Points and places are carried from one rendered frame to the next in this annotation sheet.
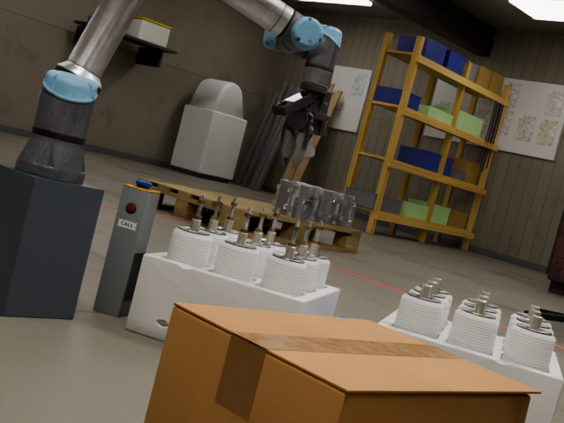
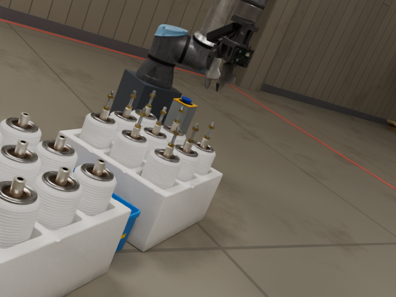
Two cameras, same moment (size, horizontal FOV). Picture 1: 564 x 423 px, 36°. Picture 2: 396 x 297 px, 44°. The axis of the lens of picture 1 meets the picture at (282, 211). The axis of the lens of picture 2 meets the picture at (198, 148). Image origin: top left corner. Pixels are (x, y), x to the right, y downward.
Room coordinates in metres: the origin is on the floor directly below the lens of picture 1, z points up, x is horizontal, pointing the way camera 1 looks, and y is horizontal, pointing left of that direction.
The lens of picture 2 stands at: (2.37, -1.38, 0.69)
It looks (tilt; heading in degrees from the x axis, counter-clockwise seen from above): 17 degrees down; 96
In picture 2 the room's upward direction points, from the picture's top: 23 degrees clockwise
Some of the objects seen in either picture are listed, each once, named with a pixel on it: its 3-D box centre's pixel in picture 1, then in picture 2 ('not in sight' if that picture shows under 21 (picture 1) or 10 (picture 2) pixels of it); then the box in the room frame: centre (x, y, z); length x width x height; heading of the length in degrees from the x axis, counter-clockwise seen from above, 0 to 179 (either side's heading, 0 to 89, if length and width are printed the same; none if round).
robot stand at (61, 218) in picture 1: (33, 241); (140, 114); (1.91, 0.52, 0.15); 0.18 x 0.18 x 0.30; 48
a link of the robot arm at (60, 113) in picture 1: (66, 102); (170, 42); (1.92, 0.52, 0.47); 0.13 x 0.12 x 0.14; 17
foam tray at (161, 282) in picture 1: (239, 307); (137, 178); (2.09, 0.04, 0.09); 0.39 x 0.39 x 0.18; 75
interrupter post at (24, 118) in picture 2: (425, 292); (23, 120); (1.86, -0.34, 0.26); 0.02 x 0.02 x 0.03
